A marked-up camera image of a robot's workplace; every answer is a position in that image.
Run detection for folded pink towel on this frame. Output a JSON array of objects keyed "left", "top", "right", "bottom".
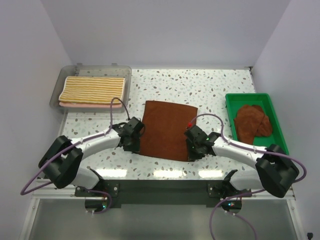
[{"left": 59, "top": 101, "right": 111, "bottom": 109}]

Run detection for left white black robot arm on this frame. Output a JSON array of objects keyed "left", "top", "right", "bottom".
[{"left": 38, "top": 117, "right": 146, "bottom": 197}]

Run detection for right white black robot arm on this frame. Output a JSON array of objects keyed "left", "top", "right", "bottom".
[{"left": 184, "top": 125, "right": 300, "bottom": 198}]

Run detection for brown microfibre towel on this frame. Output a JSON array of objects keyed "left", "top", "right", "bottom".
[{"left": 139, "top": 100, "right": 198, "bottom": 162}]

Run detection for yellow white striped towel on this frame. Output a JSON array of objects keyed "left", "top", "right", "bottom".
[{"left": 58, "top": 76, "right": 126, "bottom": 105}]

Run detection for aluminium rail frame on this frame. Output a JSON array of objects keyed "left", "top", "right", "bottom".
[{"left": 19, "top": 159, "right": 301, "bottom": 240}]

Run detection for brown crumpled towel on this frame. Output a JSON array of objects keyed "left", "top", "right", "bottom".
[{"left": 234, "top": 104, "right": 273, "bottom": 145}]

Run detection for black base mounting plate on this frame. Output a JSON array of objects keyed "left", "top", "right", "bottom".
[{"left": 74, "top": 170, "right": 252, "bottom": 209}]

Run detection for green plastic tray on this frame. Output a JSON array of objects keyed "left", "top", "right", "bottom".
[{"left": 225, "top": 93, "right": 289, "bottom": 155}]

